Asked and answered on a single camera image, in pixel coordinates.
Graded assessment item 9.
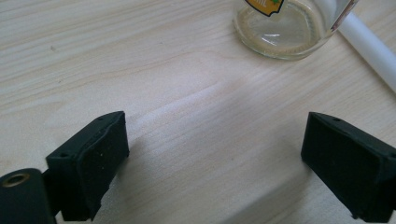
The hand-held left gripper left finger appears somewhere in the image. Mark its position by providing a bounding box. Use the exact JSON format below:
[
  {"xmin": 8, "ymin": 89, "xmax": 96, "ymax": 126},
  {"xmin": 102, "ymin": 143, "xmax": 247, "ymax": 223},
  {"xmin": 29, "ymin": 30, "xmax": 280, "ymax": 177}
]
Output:
[{"xmin": 46, "ymin": 110, "xmax": 130, "ymax": 222}]

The clear bottle with red cap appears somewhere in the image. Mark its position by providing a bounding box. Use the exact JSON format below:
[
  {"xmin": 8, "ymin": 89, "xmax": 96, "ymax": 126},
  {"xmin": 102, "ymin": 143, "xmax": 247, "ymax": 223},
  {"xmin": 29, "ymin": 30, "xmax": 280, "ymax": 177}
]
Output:
[{"xmin": 233, "ymin": 0, "xmax": 361, "ymax": 61}]

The white plastic stick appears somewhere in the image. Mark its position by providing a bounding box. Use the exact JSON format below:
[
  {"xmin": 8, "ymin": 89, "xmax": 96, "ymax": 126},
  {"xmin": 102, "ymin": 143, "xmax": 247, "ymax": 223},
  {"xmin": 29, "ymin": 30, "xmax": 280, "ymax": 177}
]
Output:
[{"xmin": 337, "ymin": 11, "xmax": 396, "ymax": 93}]

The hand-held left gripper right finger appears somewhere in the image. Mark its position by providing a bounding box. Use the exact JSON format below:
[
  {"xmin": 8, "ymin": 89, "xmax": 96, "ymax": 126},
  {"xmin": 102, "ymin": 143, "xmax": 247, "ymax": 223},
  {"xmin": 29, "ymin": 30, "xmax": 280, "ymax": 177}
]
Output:
[{"xmin": 300, "ymin": 111, "xmax": 396, "ymax": 224}]

